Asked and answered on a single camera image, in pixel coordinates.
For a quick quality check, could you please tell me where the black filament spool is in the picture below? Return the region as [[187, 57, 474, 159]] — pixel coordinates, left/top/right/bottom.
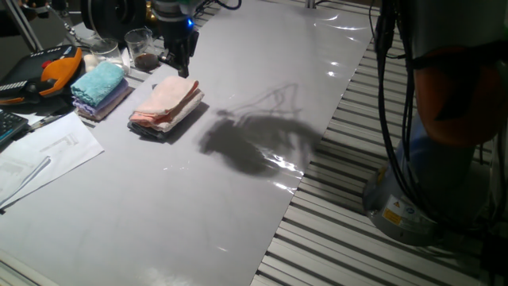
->
[[79, 0, 148, 43]]

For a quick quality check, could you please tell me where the small printed paper sheet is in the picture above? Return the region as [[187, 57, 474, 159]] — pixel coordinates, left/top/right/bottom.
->
[[0, 155, 52, 204]]

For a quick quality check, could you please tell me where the white egg-shaped object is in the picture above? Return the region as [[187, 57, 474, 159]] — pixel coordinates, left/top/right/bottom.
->
[[83, 52, 100, 74]]

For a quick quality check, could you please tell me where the glass beaker with brown liquid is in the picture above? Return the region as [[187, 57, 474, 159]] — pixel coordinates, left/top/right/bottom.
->
[[123, 27, 161, 73]]

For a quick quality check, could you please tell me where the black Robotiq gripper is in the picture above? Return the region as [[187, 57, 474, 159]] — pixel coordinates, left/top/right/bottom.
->
[[152, 10, 200, 79]]

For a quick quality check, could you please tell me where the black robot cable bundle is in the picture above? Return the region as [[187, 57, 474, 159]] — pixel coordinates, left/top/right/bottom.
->
[[368, 0, 433, 223]]

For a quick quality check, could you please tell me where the large white paper sheet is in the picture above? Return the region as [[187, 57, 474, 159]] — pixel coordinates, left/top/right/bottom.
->
[[0, 111, 106, 211]]

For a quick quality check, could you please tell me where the empty glass beaker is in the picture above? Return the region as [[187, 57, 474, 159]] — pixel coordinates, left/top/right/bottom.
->
[[88, 37, 125, 67]]

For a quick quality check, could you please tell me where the mauve brown folded cloth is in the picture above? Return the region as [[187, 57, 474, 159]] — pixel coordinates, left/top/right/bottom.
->
[[76, 86, 135, 122]]

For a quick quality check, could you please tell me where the person's bare hand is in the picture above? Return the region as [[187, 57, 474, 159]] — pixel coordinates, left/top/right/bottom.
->
[[19, 1, 49, 20]]

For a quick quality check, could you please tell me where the purple folded cloth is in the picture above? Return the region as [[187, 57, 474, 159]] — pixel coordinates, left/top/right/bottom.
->
[[71, 78, 130, 117]]

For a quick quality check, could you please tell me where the dark grey cloth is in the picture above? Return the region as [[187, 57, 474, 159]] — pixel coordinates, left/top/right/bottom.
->
[[126, 120, 168, 141]]

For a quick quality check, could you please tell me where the orange black teach pendant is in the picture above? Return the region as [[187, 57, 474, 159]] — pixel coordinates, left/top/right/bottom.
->
[[0, 44, 84, 106]]

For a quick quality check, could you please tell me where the grey plastic table mat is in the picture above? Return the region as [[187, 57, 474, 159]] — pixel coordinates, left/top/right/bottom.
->
[[0, 0, 379, 286]]

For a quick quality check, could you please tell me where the teal fluffy folded cloth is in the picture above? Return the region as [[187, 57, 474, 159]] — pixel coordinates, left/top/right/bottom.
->
[[70, 60, 126, 107]]

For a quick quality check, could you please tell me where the pink cream cloth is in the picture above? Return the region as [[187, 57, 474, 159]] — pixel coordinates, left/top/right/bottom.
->
[[129, 75, 206, 133]]

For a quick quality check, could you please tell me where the silver pen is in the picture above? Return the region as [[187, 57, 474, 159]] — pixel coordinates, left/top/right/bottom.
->
[[29, 112, 65, 132]]

